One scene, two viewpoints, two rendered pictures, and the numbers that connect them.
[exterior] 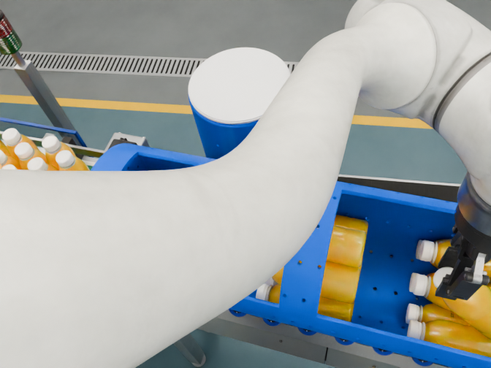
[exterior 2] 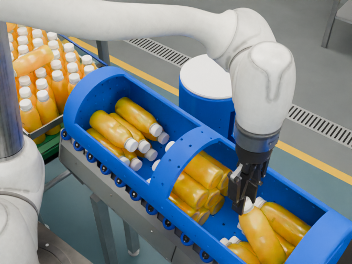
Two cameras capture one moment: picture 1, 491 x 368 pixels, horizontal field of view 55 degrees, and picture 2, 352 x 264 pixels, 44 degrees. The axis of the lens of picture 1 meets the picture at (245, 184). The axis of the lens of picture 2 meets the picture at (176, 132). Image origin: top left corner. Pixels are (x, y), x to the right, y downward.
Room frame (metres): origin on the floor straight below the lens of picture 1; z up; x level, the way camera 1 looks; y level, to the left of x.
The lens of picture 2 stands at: (-0.40, -0.31, 2.08)
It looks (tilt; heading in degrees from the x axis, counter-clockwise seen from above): 45 degrees down; 18
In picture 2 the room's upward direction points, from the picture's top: straight up
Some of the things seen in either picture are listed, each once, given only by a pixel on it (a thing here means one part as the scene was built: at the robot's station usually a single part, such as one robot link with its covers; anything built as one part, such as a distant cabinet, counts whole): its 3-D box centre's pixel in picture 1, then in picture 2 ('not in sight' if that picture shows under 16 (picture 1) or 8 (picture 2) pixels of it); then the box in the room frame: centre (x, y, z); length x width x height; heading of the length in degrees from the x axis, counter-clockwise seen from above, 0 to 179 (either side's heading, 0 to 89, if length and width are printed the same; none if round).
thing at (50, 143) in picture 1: (50, 143); (86, 59); (0.81, 0.45, 1.07); 0.04 x 0.04 x 0.02
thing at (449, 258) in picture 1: (453, 259); (250, 191); (0.25, -0.28, 1.24); 0.03 x 0.01 x 0.07; 63
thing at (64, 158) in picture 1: (64, 158); (89, 69); (0.76, 0.41, 1.07); 0.04 x 0.04 x 0.02
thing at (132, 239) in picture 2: not in sight; (129, 218); (0.64, 0.26, 0.31); 0.06 x 0.06 x 0.63; 63
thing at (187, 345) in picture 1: (180, 337); (106, 237); (0.51, 0.33, 0.31); 0.06 x 0.06 x 0.63; 63
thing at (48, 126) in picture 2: not in sight; (76, 109); (0.64, 0.43, 0.96); 0.40 x 0.01 x 0.03; 153
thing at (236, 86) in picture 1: (239, 83); (215, 75); (0.93, -0.04, 1.03); 0.28 x 0.28 x 0.01
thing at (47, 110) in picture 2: not in sight; (47, 113); (0.57, 0.50, 0.98); 0.07 x 0.07 x 0.17
